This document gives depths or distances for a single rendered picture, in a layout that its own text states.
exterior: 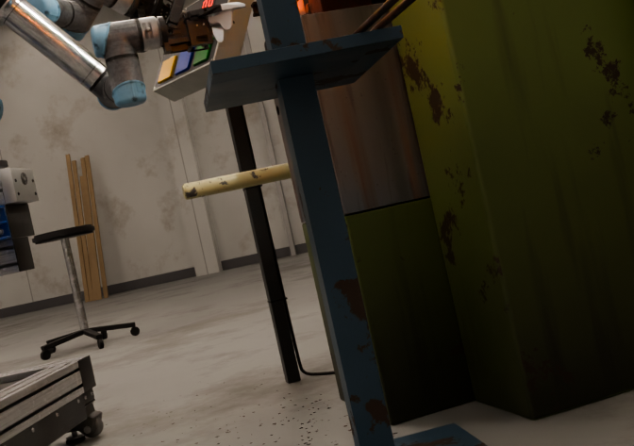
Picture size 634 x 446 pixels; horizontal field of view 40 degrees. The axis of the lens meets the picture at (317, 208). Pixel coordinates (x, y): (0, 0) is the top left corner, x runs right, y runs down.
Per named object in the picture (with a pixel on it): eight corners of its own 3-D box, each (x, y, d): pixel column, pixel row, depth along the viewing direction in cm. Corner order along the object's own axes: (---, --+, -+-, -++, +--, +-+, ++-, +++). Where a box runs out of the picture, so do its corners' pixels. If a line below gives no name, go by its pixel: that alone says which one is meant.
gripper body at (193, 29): (211, 49, 211) (162, 57, 208) (204, 14, 212) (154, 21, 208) (216, 41, 204) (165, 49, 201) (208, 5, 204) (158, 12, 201)
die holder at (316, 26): (344, 215, 191) (300, 15, 191) (300, 223, 227) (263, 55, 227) (566, 165, 206) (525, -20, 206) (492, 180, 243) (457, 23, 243)
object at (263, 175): (187, 201, 238) (182, 182, 238) (184, 202, 243) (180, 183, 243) (338, 169, 250) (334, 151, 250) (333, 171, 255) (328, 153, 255)
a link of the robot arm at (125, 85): (141, 107, 210) (131, 63, 210) (152, 98, 200) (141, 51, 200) (108, 113, 207) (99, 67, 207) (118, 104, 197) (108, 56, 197)
